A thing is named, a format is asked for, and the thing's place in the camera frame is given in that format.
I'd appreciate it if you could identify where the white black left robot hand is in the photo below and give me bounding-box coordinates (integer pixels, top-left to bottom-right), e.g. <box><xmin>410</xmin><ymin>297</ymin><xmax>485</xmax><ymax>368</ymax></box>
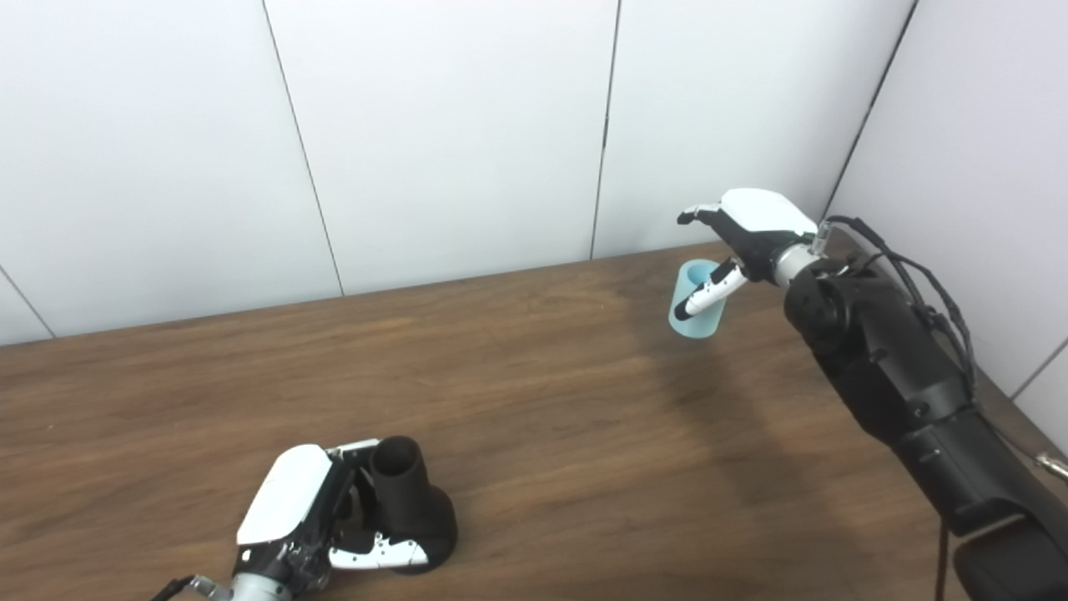
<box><xmin>234</xmin><ymin>437</ymin><xmax>431</xmax><ymax>598</ymax></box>

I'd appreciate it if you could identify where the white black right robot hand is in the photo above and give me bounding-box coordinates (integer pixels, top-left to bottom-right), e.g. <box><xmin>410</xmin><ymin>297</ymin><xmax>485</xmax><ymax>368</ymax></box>
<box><xmin>674</xmin><ymin>189</ymin><xmax>820</xmax><ymax>322</ymax></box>

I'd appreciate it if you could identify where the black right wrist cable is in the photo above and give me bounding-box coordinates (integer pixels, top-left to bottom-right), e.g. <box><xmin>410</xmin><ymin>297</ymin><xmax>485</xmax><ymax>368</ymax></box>
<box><xmin>814</xmin><ymin>215</ymin><xmax>979</xmax><ymax>406</ymax></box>

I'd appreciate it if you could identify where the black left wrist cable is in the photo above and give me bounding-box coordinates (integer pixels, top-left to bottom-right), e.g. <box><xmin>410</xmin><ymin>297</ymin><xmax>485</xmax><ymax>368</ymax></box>
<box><xmin>150</xmin><ymin>574</ymin><xmax>234</xmax><ymax>601</ymax></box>

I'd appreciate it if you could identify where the black funnel-shaped nozzle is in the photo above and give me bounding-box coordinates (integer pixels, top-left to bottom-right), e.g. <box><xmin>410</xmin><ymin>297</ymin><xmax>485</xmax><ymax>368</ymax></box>
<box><xmin>359</xmin><ymin>436</ymin><xmax>459</xmax><ymax>574</ymax></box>

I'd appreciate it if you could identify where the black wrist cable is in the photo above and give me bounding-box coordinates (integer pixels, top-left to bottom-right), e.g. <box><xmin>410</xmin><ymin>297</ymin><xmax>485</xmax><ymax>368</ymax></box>
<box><xmin>150</xmin><ymin>574</ymin><xmax>234</xmax><ymax>601</ymax></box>
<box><xmin>814</xmin><ymin>215</ymin><xmax>979</xmax><ymax>406</ymax></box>

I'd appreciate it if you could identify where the light-blue hose piece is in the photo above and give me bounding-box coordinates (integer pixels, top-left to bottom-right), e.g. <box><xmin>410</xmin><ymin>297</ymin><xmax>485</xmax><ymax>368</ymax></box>
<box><xmin>668</xmin><ymin>259</ymin><xmax>729</xmax><ymax>341</ymax></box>

